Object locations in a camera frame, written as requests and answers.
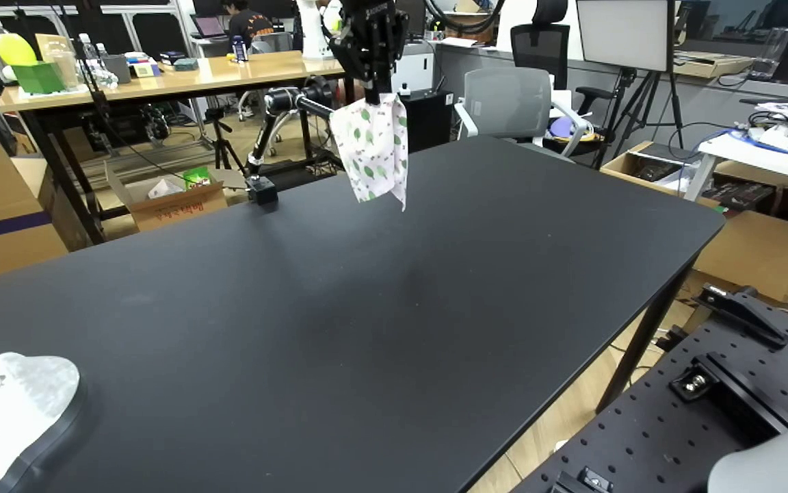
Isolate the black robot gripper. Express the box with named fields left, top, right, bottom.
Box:
left=331, top=0, right=404, bottom=94

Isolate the white and green cloth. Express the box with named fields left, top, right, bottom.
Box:
left=329, top=94, right=411, bottom=208

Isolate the seated person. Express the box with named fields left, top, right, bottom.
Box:
left=221, top=0, right=274, bottom=44

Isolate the grey office chair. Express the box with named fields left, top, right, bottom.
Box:
left=455, top=67, right=553, bottom=141

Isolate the whiteboard on tripod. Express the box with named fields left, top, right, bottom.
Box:
left=578, top=0, right=675, bottom=163

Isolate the wooden desk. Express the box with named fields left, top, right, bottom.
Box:
left=0, top=51, right=341, bottom=244

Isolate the black perforated mounting board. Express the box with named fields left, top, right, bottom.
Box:
left=515, top=289, right=788, bottom=493

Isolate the clear dish rack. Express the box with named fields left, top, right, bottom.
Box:
left=0, top=351, right=81, bottom=482

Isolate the black camera tripod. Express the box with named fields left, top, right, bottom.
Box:
left=204, top=111, right=242, bottom=170

